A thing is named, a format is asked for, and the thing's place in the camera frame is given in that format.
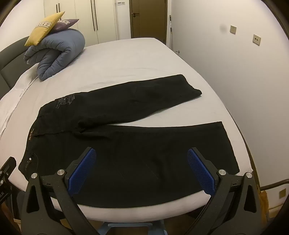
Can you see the purple cushion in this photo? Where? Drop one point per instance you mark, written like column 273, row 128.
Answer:
column 66, row 24

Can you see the yellow cloth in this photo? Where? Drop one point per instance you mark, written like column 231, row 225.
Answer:
column 43, row 28

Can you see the low wall socket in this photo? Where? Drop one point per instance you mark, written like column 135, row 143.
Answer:
column 282, row 193

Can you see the black pants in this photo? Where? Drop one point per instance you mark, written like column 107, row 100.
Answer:
column 135, row 146

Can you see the white pillow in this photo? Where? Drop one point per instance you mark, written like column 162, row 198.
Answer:
column 15, row 90

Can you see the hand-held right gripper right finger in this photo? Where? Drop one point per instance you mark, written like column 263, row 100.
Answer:
column 201, row 171

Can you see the yellow bag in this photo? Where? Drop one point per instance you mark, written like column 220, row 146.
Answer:
column 263, row 201

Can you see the bed with white sheet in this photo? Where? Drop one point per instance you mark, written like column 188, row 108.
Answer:
column 135, row 61

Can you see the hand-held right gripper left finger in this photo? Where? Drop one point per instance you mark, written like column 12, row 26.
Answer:
column 83, row 171

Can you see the grey headboard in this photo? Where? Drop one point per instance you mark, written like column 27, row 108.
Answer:
column 11, row 52

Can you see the thin pole against wall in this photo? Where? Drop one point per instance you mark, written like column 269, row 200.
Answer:
column 171, row 31

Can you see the brown door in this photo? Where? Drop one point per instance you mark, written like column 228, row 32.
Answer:
column 149, row 22

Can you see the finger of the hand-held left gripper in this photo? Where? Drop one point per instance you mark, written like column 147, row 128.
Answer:
column 8, row 166

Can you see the white wardrobe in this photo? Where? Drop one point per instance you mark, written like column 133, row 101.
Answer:
column 106, row 20

